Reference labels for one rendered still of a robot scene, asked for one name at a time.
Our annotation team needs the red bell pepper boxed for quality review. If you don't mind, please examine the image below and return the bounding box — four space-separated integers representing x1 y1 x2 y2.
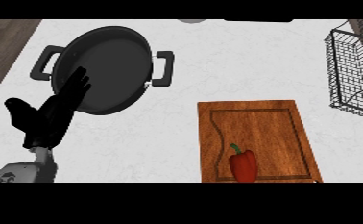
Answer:
229 143 260 184

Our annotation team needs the black two-handled pan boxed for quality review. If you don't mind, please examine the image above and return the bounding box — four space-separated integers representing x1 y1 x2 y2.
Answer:
28 25 176 116

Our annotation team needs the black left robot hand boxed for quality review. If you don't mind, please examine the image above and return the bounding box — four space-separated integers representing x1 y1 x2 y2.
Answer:
3 66 92 150

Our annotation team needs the grey round object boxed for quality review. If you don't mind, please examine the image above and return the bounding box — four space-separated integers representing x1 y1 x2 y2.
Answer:
177 18 208 24

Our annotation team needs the black wire tiered basket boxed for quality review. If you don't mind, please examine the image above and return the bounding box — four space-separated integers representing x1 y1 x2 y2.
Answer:
323 22 363 117

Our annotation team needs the brown wooden cutting board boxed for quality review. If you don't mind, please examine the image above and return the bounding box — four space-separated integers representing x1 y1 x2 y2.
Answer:
197 99 325 184

